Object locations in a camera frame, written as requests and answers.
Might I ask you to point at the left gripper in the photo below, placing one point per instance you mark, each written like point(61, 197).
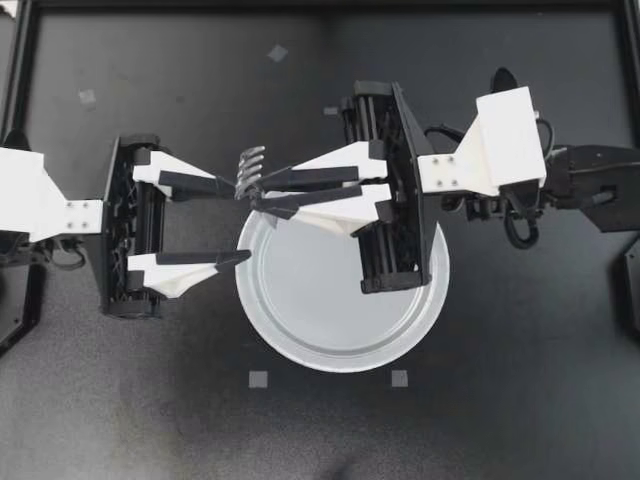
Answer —
point(114, 225)

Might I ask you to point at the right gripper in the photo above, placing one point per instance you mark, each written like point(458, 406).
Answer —
point(407, 230)

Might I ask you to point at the clear plastic fork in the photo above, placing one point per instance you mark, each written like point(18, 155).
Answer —
point(248, 167)

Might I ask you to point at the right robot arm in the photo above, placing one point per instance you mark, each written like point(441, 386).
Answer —
point(600, 170)

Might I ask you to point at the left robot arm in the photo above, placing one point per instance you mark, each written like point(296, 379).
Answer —
point(17, 300)

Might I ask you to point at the round white plate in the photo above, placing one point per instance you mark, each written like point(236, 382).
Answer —
point(320, 300)

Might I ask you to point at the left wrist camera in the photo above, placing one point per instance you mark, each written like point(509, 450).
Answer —
point(30, 200)

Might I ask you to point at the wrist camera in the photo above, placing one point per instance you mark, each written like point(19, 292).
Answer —
point(30, 200)
point(510, 140)

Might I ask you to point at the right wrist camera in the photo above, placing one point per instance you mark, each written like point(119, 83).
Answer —
point(510, 140)

